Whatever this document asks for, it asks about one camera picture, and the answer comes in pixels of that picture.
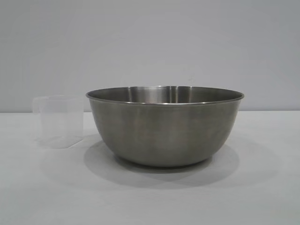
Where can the stainless steel mixing bowl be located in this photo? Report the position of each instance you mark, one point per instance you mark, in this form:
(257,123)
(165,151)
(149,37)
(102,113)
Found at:
(164,131)

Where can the clear plastic measuring cup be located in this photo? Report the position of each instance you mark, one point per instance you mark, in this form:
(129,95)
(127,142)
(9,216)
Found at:
(58,117)

